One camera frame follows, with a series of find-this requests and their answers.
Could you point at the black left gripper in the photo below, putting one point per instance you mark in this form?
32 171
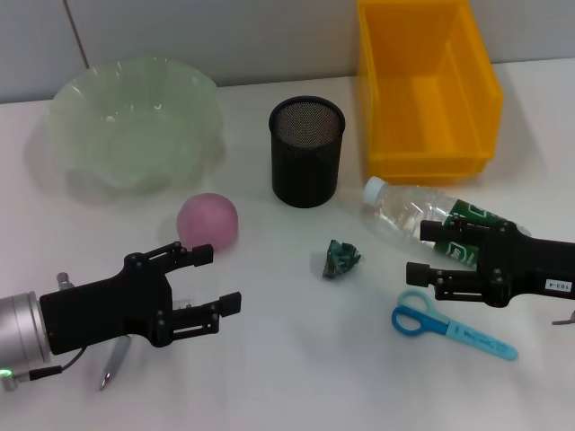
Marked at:
99 310

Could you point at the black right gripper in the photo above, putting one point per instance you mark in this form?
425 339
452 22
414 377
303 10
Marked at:
530 265

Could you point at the clear green-label water bottle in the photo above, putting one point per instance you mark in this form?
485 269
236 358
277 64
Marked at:
404 215

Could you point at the pink peach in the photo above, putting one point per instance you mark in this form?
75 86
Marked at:
206 220

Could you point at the blue scissors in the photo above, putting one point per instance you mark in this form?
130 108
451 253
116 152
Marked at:
471 336

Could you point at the green plastic wrapper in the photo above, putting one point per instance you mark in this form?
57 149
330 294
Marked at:
341 260

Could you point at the silver pen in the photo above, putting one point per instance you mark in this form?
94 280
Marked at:
114 359

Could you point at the black mesh pen holder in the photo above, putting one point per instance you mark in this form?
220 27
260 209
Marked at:
305 170

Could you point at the pale green wavy fruit plate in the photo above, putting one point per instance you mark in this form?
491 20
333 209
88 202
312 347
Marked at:
112 134

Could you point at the yellow plastic bin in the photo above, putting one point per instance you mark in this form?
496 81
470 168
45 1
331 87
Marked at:
404 134

